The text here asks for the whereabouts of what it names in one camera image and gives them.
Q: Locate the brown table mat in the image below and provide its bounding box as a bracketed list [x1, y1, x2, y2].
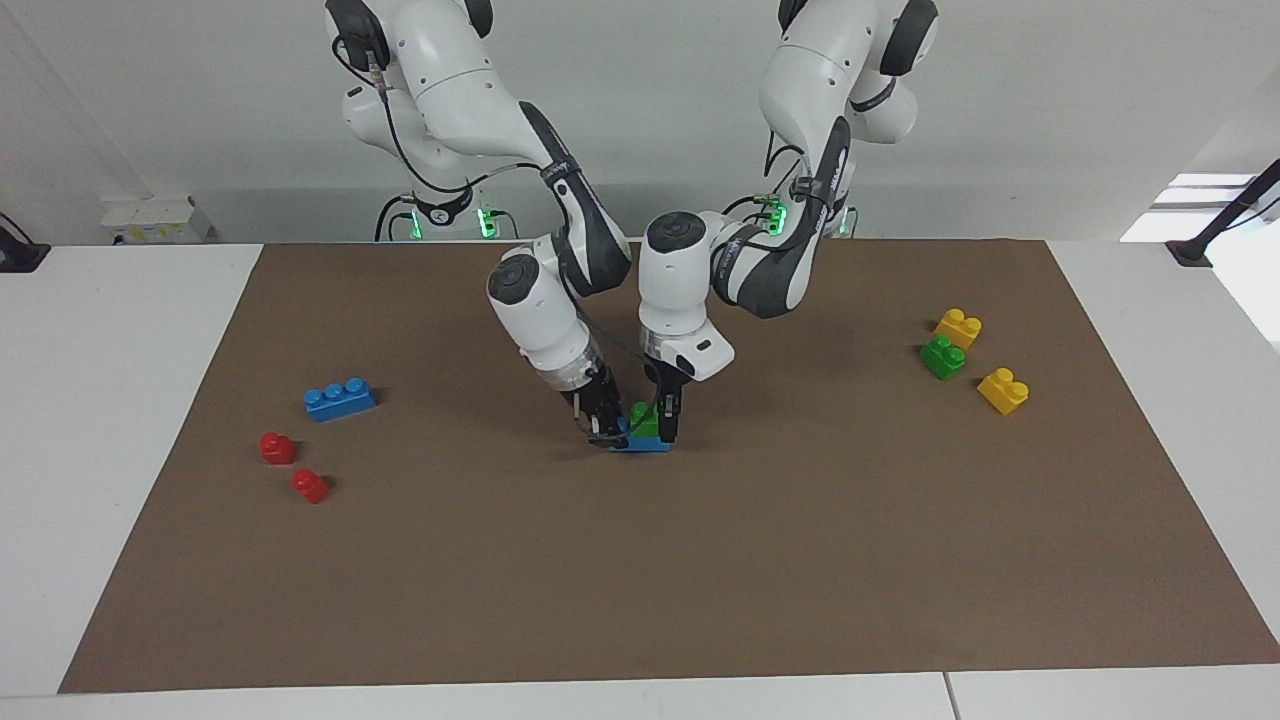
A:
[58, 238, 1280, 694]

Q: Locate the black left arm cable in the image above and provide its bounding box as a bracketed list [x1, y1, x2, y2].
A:
[762, 128, 816, 206]

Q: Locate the black clamp mount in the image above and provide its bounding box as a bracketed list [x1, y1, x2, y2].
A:
[0, 212, 52, 273]

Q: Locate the black right base cable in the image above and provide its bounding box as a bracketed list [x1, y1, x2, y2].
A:
[374, 194, 417, 242]

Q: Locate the black base cable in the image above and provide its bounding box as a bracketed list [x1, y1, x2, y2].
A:
[374, 194, 417, 242]
[722, 193, 791, 223]

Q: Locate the yellow two-stud toy block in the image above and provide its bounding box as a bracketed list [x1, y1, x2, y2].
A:
[933, 308, 983, 350]
[977, 368, 1030, 416]

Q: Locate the black left base cable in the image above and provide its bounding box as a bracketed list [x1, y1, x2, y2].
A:
[722, 193, 791, 223]

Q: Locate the white wall box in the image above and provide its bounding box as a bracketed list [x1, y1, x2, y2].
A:
[100, 195, 216, 245]

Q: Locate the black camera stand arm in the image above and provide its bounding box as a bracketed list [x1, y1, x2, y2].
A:
[1165, 158, 1280, 268]

